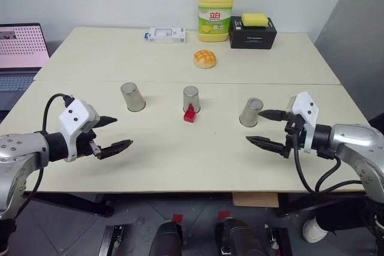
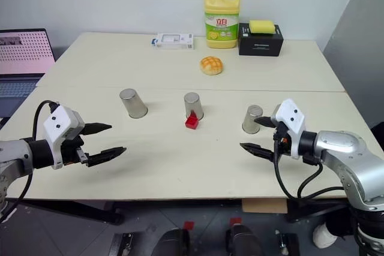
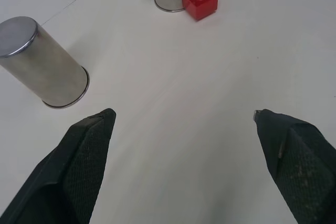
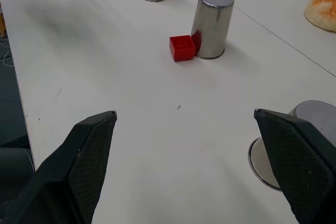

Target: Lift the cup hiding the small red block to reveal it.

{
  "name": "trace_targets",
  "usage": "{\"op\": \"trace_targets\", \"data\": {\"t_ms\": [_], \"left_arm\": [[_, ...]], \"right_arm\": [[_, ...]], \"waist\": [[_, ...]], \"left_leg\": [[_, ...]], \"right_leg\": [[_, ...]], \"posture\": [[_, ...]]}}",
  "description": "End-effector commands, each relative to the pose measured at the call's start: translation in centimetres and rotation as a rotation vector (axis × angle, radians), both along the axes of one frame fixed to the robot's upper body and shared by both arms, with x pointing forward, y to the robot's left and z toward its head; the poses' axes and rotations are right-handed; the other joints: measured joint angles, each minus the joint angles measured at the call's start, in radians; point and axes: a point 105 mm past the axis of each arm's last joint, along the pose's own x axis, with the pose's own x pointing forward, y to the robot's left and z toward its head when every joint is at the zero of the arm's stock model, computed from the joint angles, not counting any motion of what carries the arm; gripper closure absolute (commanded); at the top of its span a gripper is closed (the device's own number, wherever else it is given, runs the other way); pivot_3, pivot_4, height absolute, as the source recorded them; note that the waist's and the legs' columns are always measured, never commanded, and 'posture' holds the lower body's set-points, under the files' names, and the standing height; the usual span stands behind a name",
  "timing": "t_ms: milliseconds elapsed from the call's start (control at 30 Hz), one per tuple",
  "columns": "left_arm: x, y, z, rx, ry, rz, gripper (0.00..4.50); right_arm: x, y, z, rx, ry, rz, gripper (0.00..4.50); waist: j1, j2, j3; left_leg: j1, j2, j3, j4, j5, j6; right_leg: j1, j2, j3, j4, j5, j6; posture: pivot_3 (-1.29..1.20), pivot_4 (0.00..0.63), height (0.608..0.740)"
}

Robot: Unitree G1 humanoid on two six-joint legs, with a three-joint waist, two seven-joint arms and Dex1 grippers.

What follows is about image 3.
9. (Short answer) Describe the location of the red plastic building block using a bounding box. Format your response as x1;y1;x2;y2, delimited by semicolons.
182;0;219;22

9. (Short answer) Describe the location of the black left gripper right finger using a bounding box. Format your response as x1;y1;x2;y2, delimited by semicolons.
253;109;336;224

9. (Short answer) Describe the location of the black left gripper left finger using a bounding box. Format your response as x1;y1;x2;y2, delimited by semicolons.
0;108;117;224

